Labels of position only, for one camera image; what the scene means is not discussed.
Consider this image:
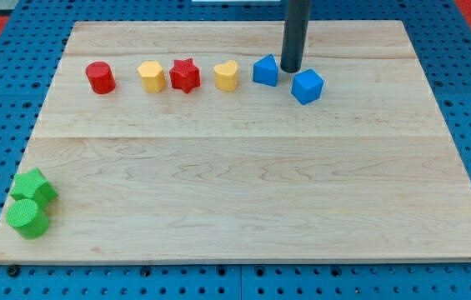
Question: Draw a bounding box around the yellow heart block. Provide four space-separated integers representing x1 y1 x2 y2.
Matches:
213 60 238 92

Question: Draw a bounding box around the blue cube block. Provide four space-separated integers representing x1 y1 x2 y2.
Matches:
291 69 324 105

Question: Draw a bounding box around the red star block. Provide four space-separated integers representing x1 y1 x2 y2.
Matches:
169 58 201 93

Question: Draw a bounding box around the green cylinder block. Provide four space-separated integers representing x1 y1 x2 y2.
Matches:
6 198 50 239

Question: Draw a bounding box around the blue triangle block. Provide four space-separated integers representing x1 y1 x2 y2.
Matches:
253 54 278 87

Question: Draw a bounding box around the yellow hexagon block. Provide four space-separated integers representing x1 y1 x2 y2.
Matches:
137 61 166 93

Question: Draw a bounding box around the red cylinder block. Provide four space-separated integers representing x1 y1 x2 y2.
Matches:
85 62 116 94

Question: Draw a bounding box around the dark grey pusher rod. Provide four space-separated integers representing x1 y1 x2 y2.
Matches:
280 0 312 73

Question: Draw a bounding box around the green star block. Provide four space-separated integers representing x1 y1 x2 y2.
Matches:
9 167 58 210

